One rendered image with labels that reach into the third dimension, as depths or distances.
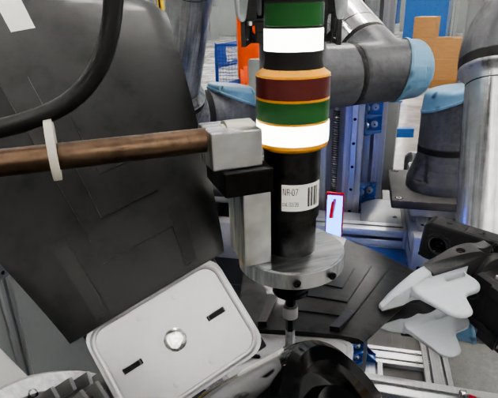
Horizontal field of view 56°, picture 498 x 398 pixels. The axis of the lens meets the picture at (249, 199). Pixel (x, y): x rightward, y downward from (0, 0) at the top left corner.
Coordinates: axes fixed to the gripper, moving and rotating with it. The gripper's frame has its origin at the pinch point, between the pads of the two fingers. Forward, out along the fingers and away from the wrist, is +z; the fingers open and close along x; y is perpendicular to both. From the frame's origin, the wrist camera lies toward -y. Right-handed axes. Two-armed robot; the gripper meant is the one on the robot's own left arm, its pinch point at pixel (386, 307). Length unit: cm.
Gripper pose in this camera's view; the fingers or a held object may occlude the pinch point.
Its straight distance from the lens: 45.6
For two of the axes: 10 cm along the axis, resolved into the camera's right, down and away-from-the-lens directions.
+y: 3.7, 4.3, -8.2
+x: -0.1, 8.9, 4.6
